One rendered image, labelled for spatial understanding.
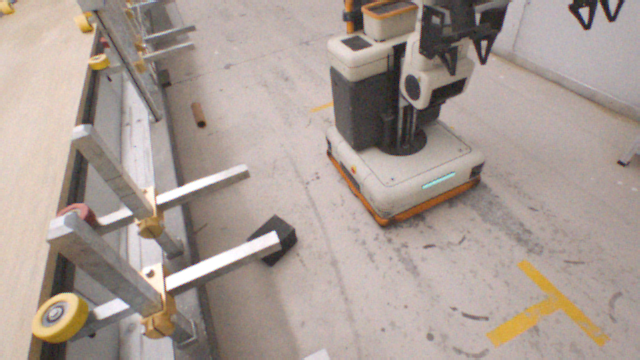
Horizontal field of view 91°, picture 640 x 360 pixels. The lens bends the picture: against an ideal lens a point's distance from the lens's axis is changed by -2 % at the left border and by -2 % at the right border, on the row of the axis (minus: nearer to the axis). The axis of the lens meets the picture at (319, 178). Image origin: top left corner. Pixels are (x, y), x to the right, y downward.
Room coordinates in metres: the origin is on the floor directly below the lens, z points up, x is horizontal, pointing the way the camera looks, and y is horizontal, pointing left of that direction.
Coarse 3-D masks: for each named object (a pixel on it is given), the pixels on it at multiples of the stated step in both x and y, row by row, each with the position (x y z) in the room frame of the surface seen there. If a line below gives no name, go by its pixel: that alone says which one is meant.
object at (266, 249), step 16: (256, 240) 0.41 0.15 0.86; (272, 240) 0.40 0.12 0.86; (224, 256) 0.38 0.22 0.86; (240, 256) 0.38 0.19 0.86; (256, 256) 0.38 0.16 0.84; (192, 272) 0.36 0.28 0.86; (208, 272) 0.35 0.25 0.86; (224, 272) 0.36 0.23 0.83; (176, 288) 0.33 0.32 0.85; (112, 304) 0.31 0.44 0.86; (96, 320) 0.29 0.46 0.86; (112, 320) 0.29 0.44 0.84; (80, 336) 0.27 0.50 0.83
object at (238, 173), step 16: (208, 176) 0.63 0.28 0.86; (224, 176) 0.62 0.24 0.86; (240, 176) 0.63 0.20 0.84; (176, 192) 0.59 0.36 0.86; (192, 192) 0.59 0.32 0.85; (208, 192) 0.60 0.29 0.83; (160, 208) 0.56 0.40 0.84; (96, 224) 0.53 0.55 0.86; (112, 224) 0.53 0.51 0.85; (128, 224) 0.54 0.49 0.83
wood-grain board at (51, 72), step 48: (48, 0) 2.91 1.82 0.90; (0, 48) 1.92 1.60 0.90; (48, 48) 1.77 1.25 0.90; (0, 96) 1.28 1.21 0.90; (48, 96) 1.20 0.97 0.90; (0, 144) 0.91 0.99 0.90; (48, 144) 0.86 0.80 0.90; (0, 192) 0.66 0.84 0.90; (48, 192) 0.63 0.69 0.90; (0, 240) 0.49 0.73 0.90; (0, 288) 0.36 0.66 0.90; (48, 288) 0.36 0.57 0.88; (0, 336) 0.26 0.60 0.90
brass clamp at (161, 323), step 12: (156, 264) 0.38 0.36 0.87; (144, 276) 0.36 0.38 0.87; (156, 276) 0.35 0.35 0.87; (156, 288) 0.33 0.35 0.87; (168, 300) 0.31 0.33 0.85; (156, 312) 0.28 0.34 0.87; (168, 312) 0.28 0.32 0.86; (144, 324) 0.26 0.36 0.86; (156, 324) 0.26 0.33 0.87; (168, 324) 0.26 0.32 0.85; (156, 336) 0.25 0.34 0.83
